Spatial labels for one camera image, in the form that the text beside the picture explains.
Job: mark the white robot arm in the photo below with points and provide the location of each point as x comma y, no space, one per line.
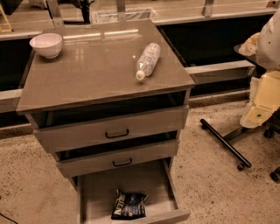
269,36

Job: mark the clear plastic water bottle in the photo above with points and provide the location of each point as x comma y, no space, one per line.
147,61

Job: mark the black drawer handle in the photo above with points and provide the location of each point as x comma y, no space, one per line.
122,163
121,133

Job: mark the black rolling side table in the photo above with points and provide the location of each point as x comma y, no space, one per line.
227,144

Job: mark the bottom grey open drawer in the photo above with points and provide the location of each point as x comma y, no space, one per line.
97,194

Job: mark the black office chair wheel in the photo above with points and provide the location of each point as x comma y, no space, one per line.
275,175

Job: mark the white bowl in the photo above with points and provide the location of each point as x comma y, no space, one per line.
48,45

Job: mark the blue chip bag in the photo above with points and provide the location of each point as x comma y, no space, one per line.
129,206

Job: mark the grey drawer cabinet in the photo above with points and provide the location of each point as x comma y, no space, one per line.
94,78

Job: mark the top grey drawer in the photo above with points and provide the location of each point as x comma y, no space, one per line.
84,134

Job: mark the middle grey drawer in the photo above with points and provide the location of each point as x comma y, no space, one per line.
103,161

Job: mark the black top drawer handle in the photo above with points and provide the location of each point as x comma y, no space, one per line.
121,133

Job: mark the black middle drawer handle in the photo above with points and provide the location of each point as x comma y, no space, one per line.
122,163

